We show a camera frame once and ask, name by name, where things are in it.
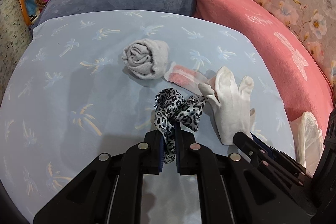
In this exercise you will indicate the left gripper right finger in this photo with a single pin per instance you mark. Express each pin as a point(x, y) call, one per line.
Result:
point(183, 140)

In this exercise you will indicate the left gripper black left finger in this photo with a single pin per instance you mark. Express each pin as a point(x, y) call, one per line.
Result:
point(154, 155)

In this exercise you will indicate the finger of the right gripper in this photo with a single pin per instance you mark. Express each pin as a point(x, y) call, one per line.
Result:
point(263, 145)
point(249, 147)

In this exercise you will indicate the white cotton glove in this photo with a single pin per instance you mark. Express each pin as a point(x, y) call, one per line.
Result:
point(230, 103)

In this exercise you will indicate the leopard print scrunchie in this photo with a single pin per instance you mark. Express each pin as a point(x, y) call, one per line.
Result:
point(172, 108)

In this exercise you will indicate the white lined trash bin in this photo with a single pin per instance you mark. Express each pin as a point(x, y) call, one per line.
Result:
point(308, 141)

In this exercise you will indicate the pink sheer sock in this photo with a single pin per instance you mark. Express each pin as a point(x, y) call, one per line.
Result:
point(187, 78)

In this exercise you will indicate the pink towel blanket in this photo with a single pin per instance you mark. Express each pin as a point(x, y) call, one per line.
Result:
point(302, 85)

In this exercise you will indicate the grey rolled sock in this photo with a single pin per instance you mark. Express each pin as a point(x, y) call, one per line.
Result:
point(147, 59)

